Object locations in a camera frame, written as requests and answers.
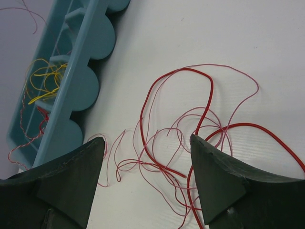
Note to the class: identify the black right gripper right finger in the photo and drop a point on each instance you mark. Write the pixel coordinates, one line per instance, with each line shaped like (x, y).
(235, 195)

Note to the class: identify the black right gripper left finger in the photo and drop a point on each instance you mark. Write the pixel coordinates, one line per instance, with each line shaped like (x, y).
(56, 195)

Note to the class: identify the teal plastic compartment tray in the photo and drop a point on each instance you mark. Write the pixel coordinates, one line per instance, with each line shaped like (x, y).
(59, 81)

